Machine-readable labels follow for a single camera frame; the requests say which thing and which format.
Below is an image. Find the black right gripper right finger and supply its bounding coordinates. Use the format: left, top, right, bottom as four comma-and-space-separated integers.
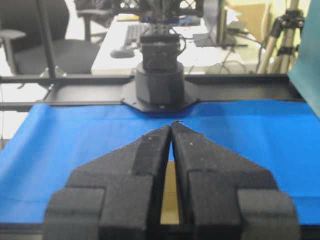
171, 122, 301, 240

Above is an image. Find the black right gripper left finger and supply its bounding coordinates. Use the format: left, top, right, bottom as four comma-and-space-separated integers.
43, 125, 171, 240

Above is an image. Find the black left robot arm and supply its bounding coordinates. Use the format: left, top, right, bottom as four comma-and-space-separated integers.
43, 0, 195, 240

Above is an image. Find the open cardboard box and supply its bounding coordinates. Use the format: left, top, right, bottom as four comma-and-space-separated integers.
160, 161, 180, 225

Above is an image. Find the blue table cloth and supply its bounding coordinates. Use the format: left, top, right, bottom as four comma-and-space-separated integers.
0, 100, 320, 225

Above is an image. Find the teal backdrop sheet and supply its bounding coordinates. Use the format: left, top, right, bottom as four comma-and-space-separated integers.
288, 0, 320, 116

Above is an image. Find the white desk with keyboard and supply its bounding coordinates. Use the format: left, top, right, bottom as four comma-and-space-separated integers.
91, 20, 261, 76

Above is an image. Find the black office chair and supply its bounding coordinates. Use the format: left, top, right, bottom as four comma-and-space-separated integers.
0, 0, 112, 76

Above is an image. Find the black metal table frame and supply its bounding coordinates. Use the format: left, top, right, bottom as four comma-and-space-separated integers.
0, 74, 305, 113

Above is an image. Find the grey camera tripod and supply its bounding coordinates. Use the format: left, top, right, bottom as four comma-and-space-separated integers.
256, 0, 306, 75

